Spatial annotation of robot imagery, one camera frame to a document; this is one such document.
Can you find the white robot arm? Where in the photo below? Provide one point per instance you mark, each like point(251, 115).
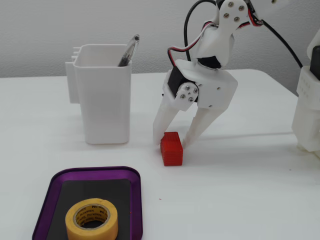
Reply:
point(217, 40)

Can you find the yellow masking tape roll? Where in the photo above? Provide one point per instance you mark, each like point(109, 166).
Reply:
point(75, 228)

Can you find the purple metal tray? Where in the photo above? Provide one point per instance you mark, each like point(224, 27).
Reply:
point(56, 186)

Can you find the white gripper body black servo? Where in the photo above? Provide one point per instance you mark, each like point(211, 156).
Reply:
point(215, 88)

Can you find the red rectangular cube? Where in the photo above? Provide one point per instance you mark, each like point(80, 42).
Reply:
point(172, 152)

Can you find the clear black ballpoint pen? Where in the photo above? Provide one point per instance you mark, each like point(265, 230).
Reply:
point(128, 53)

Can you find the black tray liner mat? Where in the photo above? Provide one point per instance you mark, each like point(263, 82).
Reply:
point(75, 192)

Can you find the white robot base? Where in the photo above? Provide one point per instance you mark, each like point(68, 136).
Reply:
point(307, 112)

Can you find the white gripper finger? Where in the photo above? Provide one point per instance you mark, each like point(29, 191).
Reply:
point(163, 117)
point(202, 120)

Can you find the white plastic container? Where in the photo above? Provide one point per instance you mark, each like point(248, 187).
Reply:
point(105, 105)

